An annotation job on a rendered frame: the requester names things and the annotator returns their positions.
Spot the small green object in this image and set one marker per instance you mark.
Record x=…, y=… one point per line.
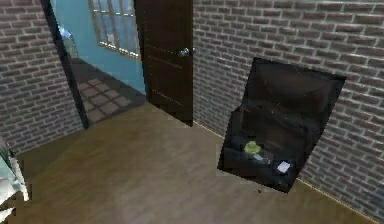
x=252, y=147

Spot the pale blue object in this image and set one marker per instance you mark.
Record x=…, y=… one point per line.
x=65, y=35

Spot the small white square object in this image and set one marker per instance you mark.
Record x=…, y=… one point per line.
x=283, y=166

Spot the black television set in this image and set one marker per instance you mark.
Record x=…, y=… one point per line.
x=293, y=91

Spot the dark brown room door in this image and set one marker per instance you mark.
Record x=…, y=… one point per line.
x=166, y=60

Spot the white framed window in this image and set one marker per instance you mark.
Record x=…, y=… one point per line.
x=115, y=26

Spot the round metal door knob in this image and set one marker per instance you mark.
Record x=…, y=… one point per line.
x=183, y=52

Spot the black television stand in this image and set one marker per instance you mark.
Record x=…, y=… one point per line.
x=263, y=150

